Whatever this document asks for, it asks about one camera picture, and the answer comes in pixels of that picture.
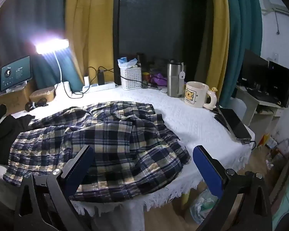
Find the black monitor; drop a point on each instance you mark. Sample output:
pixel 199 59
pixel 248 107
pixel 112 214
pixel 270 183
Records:
pixel 254 67

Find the black charger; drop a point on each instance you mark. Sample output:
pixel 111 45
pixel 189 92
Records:
pixel 101 77

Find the white air conditioner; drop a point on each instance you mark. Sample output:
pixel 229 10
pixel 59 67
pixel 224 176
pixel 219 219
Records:
pixel 275 6

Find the teal curtain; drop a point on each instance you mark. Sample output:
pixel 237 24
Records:
pixel 243 28
pixel 26 16

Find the purple cloth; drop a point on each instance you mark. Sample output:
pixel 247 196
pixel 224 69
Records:
pixel 159 79

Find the white plastic bag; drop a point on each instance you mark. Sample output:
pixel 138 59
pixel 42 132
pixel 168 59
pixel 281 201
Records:
pixel 203 204

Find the white plastic basket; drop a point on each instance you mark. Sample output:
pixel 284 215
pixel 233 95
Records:
pixel 131 79

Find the black computer case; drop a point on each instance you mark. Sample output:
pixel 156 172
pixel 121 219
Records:
pixel 281 86

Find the cream bear mug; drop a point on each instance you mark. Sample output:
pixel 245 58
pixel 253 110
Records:
pixel 195 96

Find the white charger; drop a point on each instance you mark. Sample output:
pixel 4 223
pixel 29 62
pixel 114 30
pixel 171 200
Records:
pixel 86 81

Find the cardboard box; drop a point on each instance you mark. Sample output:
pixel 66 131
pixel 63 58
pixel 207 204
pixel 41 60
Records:
pixel 12 101

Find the white power strip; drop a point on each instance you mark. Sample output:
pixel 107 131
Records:
pixel 103 86

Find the tan lidded container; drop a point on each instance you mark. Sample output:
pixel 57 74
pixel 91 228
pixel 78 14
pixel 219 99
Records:
pixel 42 95

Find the tablet with teal screen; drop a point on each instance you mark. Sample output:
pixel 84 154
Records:
pixel 15 73

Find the white side desk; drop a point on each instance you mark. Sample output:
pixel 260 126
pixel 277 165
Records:
pixel 250 101

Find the yellow curtain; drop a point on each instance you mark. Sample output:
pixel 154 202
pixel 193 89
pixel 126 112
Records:
pixel 218 41
pixel 91 28

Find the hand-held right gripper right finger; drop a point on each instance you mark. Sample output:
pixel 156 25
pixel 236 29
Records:
pixel 207 170

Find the white tablecloth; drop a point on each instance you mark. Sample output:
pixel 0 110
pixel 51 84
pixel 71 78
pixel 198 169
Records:
pixel 195 130

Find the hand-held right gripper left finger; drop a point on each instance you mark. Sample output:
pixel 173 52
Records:
pixel 80 163

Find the black cloth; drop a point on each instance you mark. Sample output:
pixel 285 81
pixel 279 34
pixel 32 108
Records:
pixel 7 134

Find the blue plastic bag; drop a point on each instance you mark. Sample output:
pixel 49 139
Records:
pixel 125 62

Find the steel tumbler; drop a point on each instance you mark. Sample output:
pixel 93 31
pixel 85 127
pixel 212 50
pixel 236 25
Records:
pixel 173 81

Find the plaid pants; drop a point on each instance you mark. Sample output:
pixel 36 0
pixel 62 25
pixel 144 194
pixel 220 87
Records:
pixel 115 144

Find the white desk lamp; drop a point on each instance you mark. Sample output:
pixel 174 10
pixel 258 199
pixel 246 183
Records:
pixel 63 87

